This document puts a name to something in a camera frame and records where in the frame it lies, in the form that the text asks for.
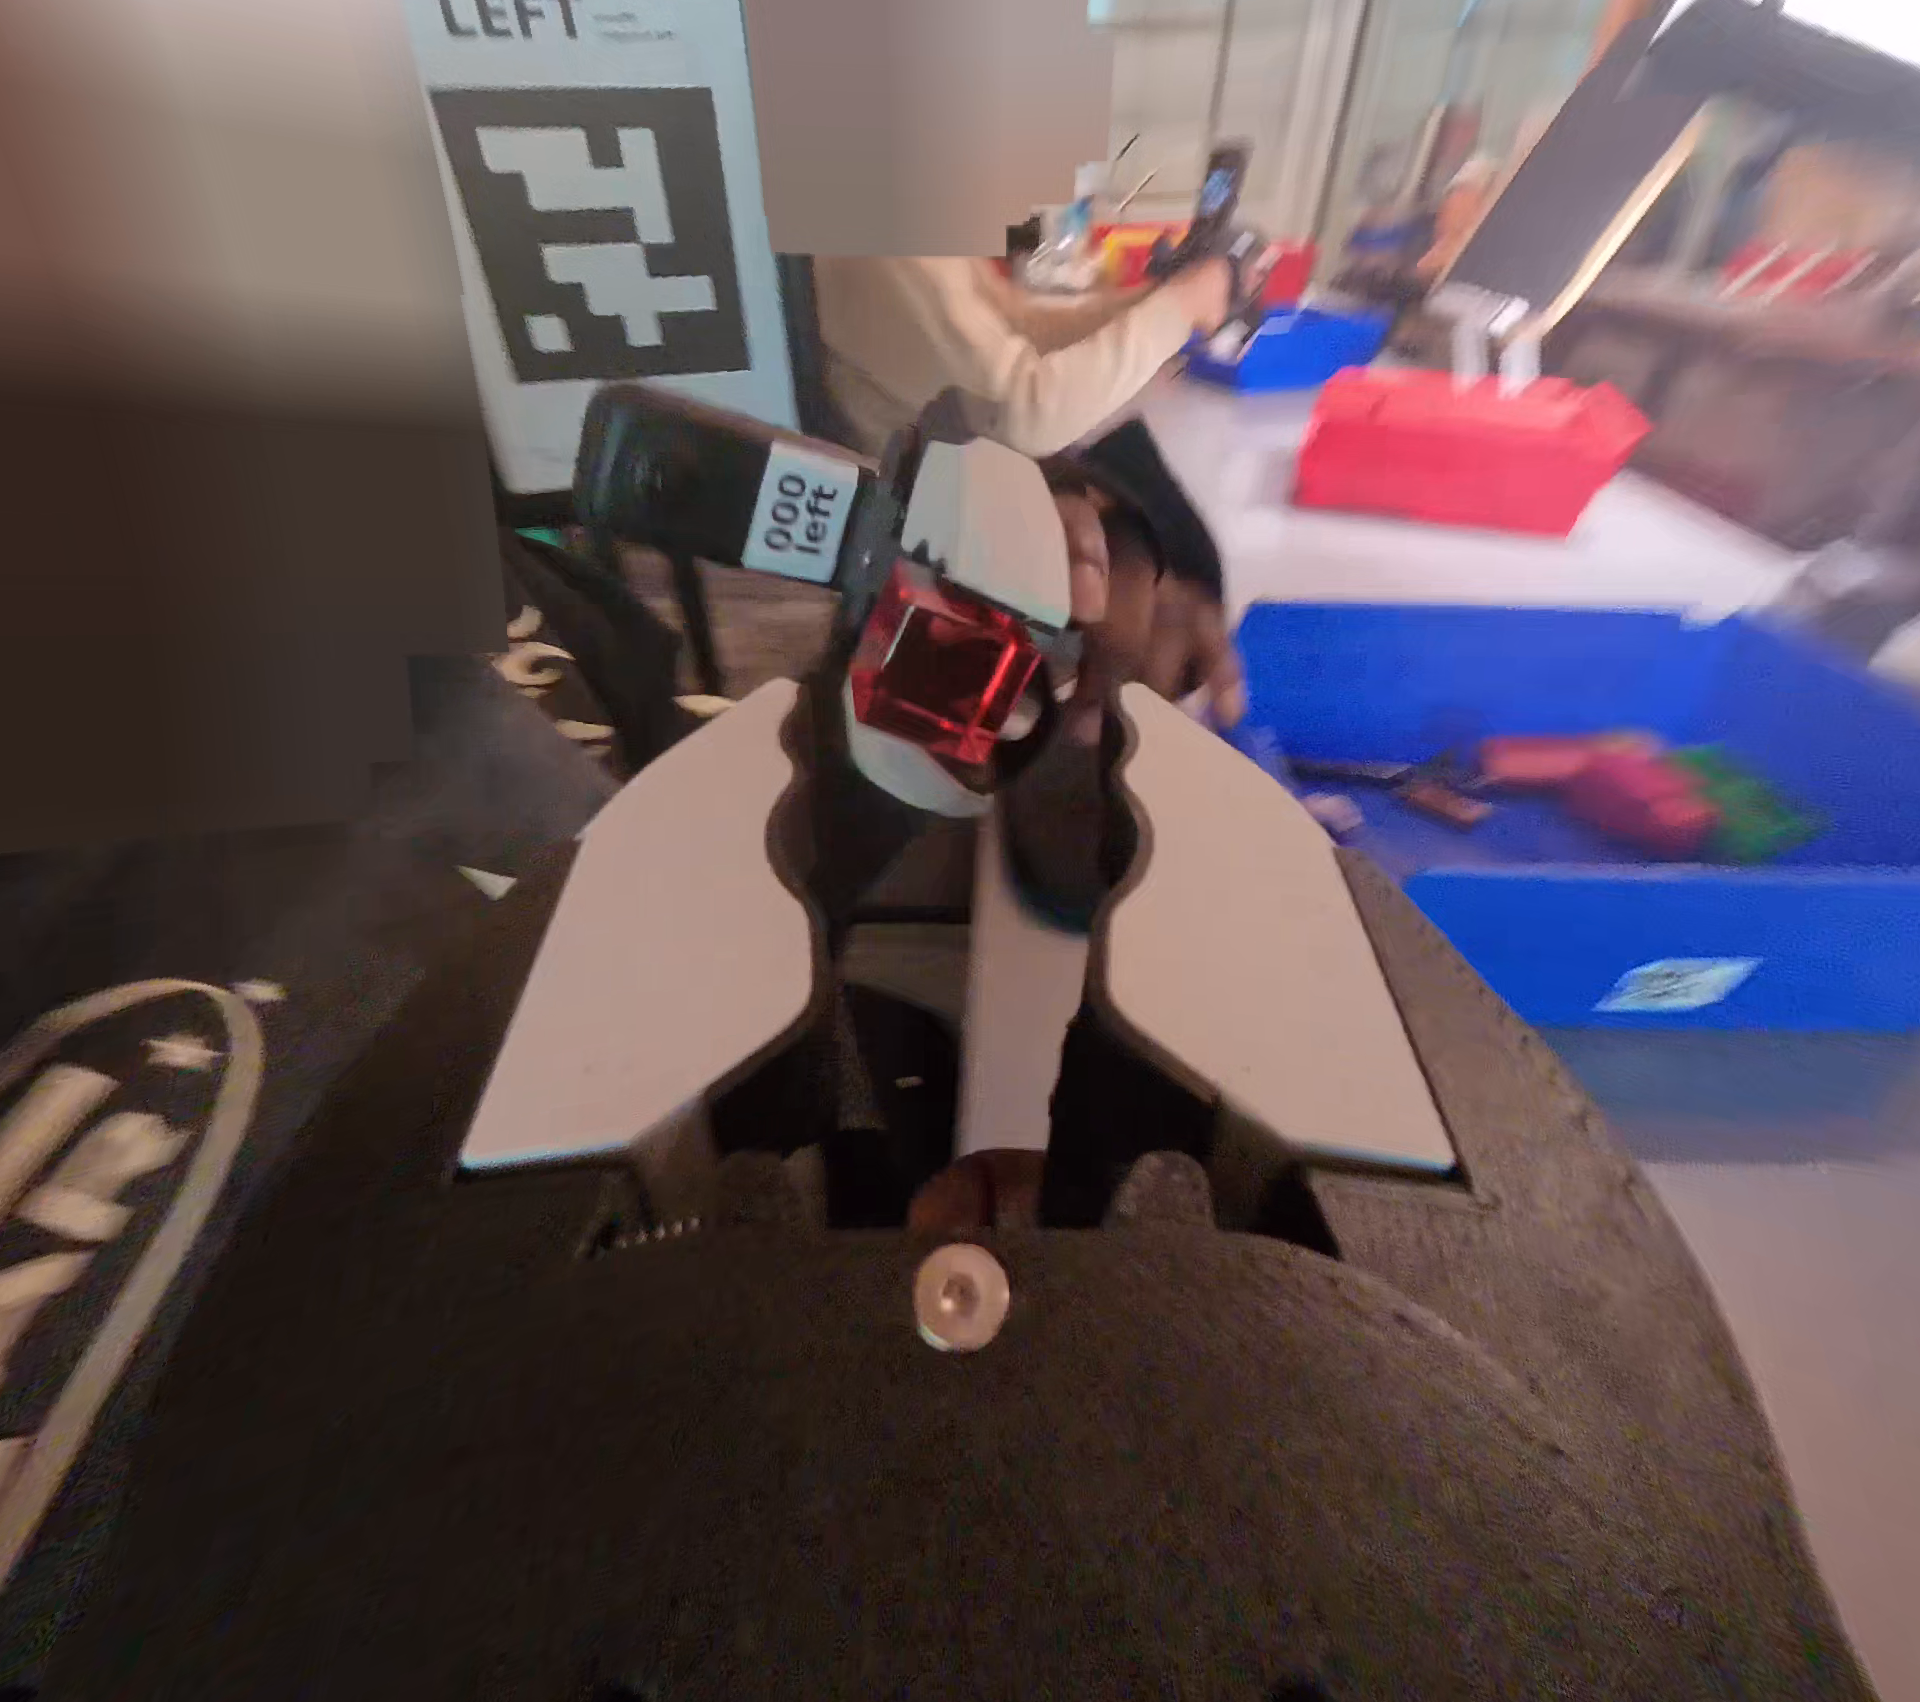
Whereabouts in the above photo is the black board on white stand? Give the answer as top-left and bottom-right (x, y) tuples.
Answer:
(1423, 0), (1717, 384)

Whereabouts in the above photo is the person's left hand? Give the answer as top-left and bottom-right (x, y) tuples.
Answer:
(1042, 457), (1248, 731)

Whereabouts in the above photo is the person's right hand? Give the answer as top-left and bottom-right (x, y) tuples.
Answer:
(906, 1148), (1044, 1231)

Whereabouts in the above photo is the green toy block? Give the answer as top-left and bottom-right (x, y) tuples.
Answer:
(1671, 748), (1824, 863)

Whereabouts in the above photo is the red toy block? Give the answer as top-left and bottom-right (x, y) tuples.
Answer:
(1478, 733), (1717, 850)

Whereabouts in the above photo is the small blue plastic bin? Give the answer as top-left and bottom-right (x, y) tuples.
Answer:
(1185, 304), (1390, 397)

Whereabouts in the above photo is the red plastic bin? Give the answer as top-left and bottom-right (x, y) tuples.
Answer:
(1292, 367), (1652, 538)

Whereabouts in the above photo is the black printed shirt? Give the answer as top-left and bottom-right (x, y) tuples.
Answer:
(0, 636), (678, 1583)

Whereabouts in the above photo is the red acrylic cube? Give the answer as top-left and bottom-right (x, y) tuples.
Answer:
(848, 568), (1047, 765)

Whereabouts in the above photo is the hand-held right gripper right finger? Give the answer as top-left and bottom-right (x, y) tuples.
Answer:
(1085, 680), (1461, 1231)

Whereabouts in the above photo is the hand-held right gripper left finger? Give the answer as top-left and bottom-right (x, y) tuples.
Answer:
(456, 676), (834, 1172)

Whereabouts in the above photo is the tag poster on black stand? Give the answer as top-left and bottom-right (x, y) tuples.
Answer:
(375, 0), (818, 772)

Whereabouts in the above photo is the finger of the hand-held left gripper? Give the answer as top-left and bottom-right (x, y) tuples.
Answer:
(903, 437), (1076, 635)
(848, 680), (1003, 822)

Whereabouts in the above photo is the blue bin with tag sticker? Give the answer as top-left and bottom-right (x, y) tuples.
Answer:
(1230, 597), (1920, 1036)

